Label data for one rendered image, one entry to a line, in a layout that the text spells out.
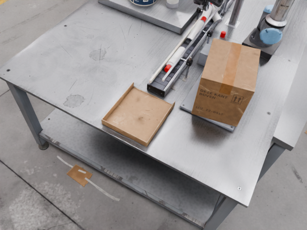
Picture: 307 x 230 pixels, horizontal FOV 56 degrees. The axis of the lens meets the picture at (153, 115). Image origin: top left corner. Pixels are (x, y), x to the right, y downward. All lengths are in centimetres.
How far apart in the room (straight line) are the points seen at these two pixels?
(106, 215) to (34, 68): 108
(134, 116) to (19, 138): 130
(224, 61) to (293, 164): 142
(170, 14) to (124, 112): 87
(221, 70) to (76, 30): 104
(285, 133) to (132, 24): 119
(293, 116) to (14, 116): 212
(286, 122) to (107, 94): 97
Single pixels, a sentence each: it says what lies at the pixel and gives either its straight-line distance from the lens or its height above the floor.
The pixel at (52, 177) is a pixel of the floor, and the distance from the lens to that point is 231.
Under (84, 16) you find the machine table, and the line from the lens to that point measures 213.
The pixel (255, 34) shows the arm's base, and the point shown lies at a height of 92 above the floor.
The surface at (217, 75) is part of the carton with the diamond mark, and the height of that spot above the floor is 112.
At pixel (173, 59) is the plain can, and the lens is 165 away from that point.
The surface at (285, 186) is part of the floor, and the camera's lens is 248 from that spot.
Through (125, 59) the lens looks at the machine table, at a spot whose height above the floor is 83.
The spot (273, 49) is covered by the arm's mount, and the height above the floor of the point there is 88.
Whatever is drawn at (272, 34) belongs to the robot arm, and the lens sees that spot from 177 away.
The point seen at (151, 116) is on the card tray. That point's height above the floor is 83.
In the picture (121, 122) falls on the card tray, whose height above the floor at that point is 83.
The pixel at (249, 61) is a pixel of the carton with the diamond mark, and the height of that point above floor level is 112.
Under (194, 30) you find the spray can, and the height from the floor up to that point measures 95.
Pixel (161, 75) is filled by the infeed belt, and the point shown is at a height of 88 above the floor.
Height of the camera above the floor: 202
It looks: 53 degrees down
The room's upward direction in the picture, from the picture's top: 6 degrees clockwise
